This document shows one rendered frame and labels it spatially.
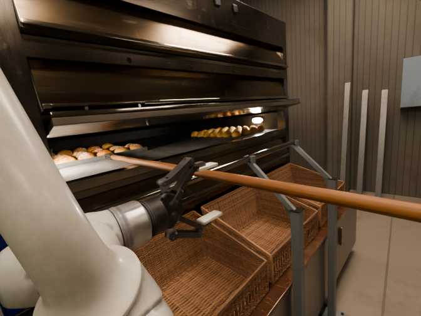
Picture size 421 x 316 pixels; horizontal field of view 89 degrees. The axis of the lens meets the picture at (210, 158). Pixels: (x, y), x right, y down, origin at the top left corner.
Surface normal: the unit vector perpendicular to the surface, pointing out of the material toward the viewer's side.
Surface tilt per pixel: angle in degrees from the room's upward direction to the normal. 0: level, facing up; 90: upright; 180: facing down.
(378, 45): 90
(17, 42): 90
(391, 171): 90
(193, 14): 90
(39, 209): 72
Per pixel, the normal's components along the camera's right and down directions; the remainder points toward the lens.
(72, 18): 0.62, -0.27
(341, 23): -0.65, 0.22
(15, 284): 0.25, -0.12
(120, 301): 0.54, -0.56
